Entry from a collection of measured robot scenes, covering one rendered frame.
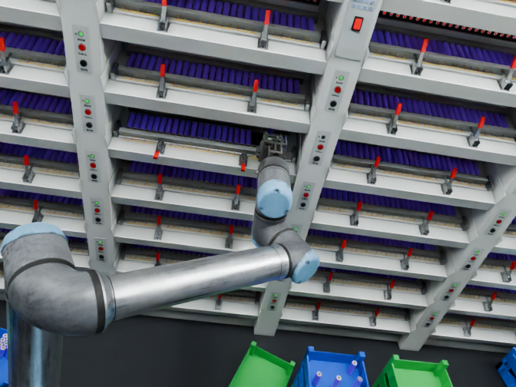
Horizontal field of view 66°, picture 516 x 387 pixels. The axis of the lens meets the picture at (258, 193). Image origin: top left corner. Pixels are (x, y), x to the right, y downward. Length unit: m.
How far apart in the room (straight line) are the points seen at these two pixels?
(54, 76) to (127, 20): 0.28
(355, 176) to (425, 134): 0.25
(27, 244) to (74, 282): 0.14
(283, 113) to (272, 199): 0.32
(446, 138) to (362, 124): 0.27
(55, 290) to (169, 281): 0.20
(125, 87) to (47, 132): 0.31
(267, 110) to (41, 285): 0.77
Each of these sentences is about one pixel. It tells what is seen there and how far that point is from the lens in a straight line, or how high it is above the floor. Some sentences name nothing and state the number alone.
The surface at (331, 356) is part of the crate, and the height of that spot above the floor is 0.36.
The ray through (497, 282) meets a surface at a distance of 1.91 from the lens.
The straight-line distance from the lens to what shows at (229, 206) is 1.40.
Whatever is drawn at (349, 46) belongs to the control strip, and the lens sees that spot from 1.14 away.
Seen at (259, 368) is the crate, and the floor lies 0.00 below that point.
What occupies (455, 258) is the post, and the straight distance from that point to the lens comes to 1.75.
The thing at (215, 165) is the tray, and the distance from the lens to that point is 1.29.
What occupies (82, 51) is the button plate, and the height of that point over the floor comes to 1.18.
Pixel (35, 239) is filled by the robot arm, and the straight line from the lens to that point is 0.86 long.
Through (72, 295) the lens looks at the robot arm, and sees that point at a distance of 0.76.
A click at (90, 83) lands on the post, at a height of 1.09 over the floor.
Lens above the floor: 1.58
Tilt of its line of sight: 36 degrees down
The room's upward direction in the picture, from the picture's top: 12 degrees clockwise
